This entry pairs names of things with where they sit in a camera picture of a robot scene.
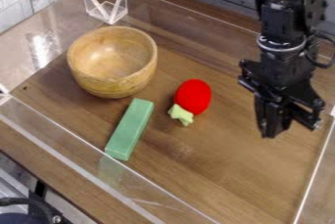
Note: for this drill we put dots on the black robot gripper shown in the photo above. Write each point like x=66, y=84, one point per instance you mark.
x=279, y=81

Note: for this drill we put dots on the red plush strawberry toy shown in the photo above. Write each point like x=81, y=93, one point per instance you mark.
x=192, y=100

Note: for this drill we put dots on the light wooden bowl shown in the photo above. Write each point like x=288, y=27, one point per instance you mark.
x=113, y=61

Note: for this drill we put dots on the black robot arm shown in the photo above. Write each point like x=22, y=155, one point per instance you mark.
x=291, y=19

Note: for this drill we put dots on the clear acrylic table barrier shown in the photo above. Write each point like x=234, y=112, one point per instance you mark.
x=208, y=173

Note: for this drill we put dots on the green rectangular block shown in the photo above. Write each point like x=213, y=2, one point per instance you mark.
x=125, y=136

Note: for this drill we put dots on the black clamp under table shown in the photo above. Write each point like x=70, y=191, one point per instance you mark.
x=27, y=208

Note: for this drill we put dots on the clear acrylic corner bracket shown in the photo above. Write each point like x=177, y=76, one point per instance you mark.
x=106, y=11

